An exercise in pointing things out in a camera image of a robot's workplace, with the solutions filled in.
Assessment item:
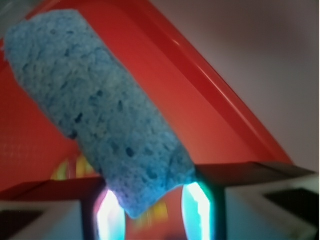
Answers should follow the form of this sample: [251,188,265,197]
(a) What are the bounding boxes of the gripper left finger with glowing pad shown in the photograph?
[0,177,125,240]

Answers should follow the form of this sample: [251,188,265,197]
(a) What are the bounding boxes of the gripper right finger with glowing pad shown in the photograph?
[181,161,320,240]

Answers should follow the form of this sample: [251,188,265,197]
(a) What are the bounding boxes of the blue sponge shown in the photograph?
[4,10,196,218]

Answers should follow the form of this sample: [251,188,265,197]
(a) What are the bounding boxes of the multicolour twisted rope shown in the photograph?
[50,153,97,181]

